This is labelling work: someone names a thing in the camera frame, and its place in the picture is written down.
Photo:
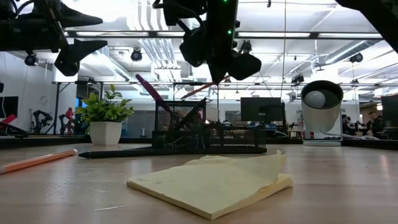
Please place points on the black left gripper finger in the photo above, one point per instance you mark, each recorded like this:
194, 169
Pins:
73, 57
81, 18

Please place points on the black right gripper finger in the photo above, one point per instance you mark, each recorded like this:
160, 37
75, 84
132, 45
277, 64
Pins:
215, 73
225, 70

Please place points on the red orange pencil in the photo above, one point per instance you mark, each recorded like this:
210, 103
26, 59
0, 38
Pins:
199, 90

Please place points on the black pen with scale print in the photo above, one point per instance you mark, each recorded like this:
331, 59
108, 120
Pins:
118, 153

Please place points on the background black robot arm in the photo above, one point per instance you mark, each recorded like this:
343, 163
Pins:
43, 119

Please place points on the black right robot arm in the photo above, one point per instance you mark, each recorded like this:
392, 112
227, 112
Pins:
379, 18

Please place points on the black mesh desk organizer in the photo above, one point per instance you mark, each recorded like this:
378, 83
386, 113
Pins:
236, 137

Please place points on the black ceiling track light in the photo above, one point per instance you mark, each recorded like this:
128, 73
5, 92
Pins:
136, 55
356, 58
31, 59
245, 46

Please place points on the black marker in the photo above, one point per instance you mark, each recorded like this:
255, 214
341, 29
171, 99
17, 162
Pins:
192, 113

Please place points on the black computer monitor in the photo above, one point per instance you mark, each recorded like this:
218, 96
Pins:
261, 109

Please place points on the green plant in white pot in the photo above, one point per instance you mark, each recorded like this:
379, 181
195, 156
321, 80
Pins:
104, 124

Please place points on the yellow sticky note pad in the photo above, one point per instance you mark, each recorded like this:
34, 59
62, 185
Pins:
211, 183

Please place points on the person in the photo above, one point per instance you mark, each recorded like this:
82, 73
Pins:
377, 124
348, 126

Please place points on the black overhead frame bar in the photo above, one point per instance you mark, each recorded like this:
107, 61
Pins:
280, 35

